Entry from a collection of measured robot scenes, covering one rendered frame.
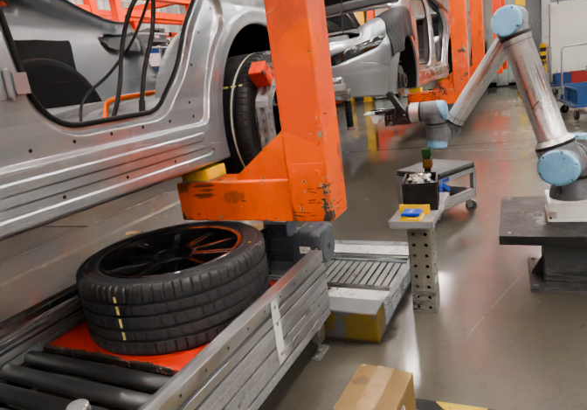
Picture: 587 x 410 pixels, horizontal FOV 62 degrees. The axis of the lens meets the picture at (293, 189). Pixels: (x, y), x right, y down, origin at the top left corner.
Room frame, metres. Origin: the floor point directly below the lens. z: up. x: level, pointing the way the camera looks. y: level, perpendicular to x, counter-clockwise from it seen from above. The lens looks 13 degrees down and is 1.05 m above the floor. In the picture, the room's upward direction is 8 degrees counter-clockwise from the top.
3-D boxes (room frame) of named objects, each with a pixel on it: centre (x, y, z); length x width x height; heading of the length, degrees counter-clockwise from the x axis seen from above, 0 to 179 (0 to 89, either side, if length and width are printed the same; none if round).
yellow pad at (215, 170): (2.04, 0.36, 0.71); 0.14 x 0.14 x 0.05; 63
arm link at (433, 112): (2.27, -0.69, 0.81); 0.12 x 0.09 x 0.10; 63
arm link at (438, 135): (2.27, -0.70, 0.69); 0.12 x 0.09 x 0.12; 139
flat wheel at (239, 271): (1.70, 0.46, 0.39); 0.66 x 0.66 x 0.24
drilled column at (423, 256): (1.96, -0.51, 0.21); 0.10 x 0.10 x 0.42; 63
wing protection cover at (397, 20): (5.22, -1.22, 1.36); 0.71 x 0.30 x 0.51; 153
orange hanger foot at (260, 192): (1.96, 0.21, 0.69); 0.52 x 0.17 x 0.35; 63
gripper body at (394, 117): (2.34, -0.54, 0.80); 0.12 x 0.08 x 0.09; 63
